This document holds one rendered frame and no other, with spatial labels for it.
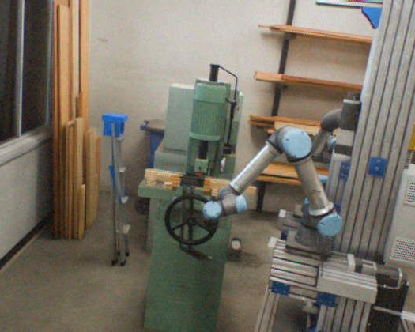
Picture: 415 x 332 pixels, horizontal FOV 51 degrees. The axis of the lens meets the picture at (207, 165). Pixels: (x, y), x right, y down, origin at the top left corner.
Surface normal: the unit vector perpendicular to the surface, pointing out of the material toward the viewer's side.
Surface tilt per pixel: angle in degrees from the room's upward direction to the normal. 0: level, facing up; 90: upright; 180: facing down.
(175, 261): 90
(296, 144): 84
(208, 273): 90
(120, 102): 90
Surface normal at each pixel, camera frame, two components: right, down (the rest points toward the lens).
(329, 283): -0.26, 0.19
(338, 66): 0.00, 0.23
